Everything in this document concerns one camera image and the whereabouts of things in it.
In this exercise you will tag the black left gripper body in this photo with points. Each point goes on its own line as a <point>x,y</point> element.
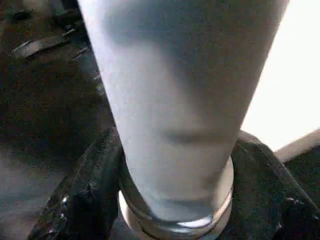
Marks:
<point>45,45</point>

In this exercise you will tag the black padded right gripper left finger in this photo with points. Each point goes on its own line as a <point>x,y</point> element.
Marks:
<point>82,195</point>

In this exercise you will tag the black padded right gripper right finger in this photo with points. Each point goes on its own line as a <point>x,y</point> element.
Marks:
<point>270,195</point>

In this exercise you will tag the white plastic table leg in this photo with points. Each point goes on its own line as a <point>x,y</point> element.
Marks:
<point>162,75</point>

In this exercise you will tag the white plastic table top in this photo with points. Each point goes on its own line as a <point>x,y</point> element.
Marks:
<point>287,75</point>

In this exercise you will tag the black table mat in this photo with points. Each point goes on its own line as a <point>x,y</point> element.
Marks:
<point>50,100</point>

